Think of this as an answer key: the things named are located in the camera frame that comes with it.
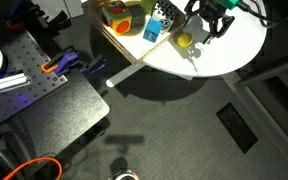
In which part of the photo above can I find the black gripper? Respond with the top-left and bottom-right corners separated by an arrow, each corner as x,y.
184,0 -> 235,44

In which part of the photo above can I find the yellow plastic lemon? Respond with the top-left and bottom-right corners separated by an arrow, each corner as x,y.
177,33 -> 193,48

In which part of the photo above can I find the black white plush cube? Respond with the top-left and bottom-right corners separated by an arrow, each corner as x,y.
151,0 -> 176,34

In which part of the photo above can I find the wooden crate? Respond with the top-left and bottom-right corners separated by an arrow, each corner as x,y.
88,0 -> 185,63

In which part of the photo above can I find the grey white plush cube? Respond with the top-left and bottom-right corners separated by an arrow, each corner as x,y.
128,4 -> 146,28

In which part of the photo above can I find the white round table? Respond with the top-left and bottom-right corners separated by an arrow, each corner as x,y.
143,8 -> 267,77

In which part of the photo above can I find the green plush block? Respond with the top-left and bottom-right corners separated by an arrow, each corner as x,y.
141,0 -> 157,15

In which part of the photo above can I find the white table foot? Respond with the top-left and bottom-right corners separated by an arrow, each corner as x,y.
105,63 -> 193,88

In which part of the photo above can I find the black floor vent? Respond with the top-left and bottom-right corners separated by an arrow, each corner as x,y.
216,103 -> 258,154

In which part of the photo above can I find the near orange blue clamp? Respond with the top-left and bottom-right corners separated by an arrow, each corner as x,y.
41,51 -> 106,76

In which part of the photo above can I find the orange blue clamp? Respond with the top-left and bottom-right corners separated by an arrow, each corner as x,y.
41,51 -> 106,76
6,5 -> 71,31

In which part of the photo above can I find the far orange blue clamp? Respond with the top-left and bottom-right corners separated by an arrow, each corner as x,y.
6,5 -> 71,31

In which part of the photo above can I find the black perforated breadboard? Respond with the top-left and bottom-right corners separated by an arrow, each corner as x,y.
0,31 -> 68,124

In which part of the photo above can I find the black cart top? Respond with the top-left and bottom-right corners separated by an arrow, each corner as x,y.
0,72 -> 110,159

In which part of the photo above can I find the green wrist camera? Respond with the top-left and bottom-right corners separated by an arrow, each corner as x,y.
220,0 -> 241,10

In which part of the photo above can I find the aluminium rail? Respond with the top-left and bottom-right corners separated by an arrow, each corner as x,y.
0,73 -> 31,93

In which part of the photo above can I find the orange cable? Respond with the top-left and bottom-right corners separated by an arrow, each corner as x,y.
2,156 -> 64,180

